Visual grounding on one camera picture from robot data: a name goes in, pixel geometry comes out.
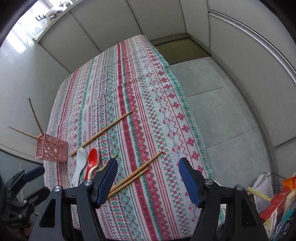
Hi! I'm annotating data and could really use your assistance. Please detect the brown floor mat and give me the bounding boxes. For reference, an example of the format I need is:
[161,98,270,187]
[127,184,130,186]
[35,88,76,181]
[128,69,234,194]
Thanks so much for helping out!
[155,38,211,65]

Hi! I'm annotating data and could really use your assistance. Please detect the red plastic spoon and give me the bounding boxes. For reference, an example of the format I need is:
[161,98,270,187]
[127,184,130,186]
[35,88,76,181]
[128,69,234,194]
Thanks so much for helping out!
[83,148,99,181]

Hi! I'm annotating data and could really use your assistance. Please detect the pink lattice utensil holder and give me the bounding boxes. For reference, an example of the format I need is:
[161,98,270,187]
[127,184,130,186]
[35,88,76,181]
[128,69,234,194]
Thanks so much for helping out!
[35,132,68,163]

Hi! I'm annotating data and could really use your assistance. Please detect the long wooden chopstick gripper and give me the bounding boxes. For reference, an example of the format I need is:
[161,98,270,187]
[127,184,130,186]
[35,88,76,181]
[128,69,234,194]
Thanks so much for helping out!
[97,154,118,171]

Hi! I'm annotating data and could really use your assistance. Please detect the white slotted rice paddle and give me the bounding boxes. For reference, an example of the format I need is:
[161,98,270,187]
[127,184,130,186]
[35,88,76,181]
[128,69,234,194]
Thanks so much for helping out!
[71,148,88,187]

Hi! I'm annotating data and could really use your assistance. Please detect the white plastic bag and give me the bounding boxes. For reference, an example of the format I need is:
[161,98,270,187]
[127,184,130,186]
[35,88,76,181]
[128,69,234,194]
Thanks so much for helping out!
[252,172,274,213]

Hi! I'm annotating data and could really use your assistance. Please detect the red cardboard box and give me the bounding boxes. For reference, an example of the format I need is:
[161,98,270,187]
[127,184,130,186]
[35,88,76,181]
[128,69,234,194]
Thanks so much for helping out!
[260,187,290,233]

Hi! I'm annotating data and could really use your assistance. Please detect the patterned red green tablecloth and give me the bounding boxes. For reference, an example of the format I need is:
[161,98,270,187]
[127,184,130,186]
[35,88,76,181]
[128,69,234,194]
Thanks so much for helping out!
[47,35,213,240]

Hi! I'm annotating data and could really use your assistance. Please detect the wooden chopstick in holder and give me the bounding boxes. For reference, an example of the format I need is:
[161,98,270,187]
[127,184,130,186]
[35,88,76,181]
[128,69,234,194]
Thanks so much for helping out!
[8,126,42,141]

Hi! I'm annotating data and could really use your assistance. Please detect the long wooden chopstick on cloth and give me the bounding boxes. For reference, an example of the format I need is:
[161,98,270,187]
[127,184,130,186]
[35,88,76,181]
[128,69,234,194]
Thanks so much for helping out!
[70,110,133,157]

